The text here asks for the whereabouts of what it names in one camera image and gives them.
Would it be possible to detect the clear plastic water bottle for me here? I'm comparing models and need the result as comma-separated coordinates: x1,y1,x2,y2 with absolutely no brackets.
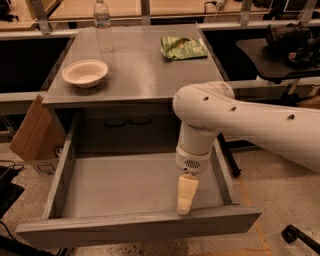
93,0,113,52

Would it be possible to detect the black equipment at left edge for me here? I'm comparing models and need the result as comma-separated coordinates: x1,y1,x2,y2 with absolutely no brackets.
0,166,24,218

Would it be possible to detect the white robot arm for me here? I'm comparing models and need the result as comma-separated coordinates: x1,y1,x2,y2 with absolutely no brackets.
173,81,320,215

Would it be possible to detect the grey top drawer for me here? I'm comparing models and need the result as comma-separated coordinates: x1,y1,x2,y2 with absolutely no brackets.
17,113,261,249

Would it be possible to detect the black bag on chair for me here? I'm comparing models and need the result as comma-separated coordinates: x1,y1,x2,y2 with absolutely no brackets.
266,22,320,68

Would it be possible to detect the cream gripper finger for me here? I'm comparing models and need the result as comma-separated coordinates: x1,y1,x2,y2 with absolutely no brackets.
177,174,199,215

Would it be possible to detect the cardboard box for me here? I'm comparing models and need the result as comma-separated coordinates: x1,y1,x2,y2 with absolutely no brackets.
9,94,66,175

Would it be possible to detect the grey drawer cabinet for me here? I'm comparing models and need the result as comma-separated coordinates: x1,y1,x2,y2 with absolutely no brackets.
44,25,222,157

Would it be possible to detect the white paper bowl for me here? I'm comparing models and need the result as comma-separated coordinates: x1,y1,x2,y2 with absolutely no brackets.
62,60,108,88

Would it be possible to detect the black stand leg left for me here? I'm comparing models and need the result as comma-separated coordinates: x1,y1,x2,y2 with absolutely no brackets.
56,248,72,256

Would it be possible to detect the black caster leg right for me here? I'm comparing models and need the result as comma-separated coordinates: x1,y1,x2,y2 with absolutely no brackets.
281,225,320,255

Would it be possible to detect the green chip bag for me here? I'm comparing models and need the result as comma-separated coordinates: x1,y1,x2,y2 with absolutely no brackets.
160,36,208,61

